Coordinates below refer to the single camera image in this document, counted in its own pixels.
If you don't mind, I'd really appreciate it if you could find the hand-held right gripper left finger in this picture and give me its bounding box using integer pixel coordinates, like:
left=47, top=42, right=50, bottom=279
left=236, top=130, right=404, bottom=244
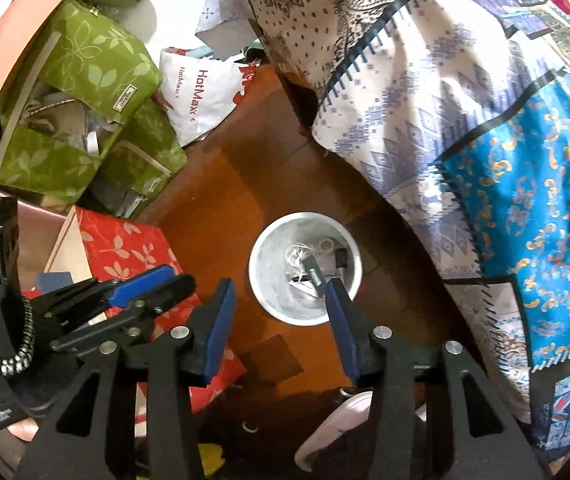
left=15, top=278, right=239, bottom=480

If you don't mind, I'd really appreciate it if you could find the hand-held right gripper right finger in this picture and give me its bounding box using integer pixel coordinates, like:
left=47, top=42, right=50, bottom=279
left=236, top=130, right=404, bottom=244
left=324, top=278, right=544, bottom=480

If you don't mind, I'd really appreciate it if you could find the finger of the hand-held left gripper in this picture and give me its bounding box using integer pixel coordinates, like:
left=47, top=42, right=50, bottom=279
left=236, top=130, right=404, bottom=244
left=50, top=274, right=199, bottom=354
left=31, top=264, right=175, bottom=328

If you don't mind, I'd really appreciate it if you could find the white round bin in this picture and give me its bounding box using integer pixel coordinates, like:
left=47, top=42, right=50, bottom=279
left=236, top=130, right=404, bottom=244
left=248, top=212, right=364, bottom=327

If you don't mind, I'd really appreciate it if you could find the red floral box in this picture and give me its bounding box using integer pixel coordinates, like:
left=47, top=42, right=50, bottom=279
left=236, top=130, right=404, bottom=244
left=45, top=205, right=249, bottom=417

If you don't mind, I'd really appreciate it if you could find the black stick gadget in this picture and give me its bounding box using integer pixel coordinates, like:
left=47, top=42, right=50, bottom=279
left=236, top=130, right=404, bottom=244
left=302, top=255, right=327, bottom=290

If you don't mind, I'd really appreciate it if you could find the pink case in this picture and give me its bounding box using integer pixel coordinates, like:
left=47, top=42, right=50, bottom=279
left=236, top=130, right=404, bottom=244
left=0, top=185, right=74, bottom=288

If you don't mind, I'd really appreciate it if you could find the yellow cloth scrap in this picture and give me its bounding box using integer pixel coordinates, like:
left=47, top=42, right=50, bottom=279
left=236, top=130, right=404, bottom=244
left=197, top=442, right=227, bottom=479

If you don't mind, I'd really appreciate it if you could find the green floral storage bag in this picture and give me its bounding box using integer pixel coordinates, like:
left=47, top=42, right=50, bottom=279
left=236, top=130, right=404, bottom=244
left=90, top=100, right=189, bottom=212
left=39, top=0, right=164, bottom=127
left=0, top=120, right=104, bottom=207

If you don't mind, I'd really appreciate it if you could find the white red printed plastic bag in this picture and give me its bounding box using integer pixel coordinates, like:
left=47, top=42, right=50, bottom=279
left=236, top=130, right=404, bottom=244
left=159, top=47, right=257, bottom=149

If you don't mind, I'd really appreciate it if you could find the blue patchwork bedsheet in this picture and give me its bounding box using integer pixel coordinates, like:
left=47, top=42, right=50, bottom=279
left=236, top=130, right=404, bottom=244
left=195, top=0, right=570, bottom=463

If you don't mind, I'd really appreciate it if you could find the orange cardboard sheet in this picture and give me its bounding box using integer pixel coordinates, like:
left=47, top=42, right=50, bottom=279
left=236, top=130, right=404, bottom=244
left=0, top=0, right=98, bottom=95

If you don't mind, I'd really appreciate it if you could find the black white braided cord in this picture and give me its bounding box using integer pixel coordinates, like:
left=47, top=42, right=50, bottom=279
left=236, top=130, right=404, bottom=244
left=0, top=294, right=34, bottom=376

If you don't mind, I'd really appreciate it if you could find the white cable bundle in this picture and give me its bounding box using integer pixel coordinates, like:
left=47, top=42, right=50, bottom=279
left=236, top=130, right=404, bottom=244
left=285, top=244, right=317, bottom=269

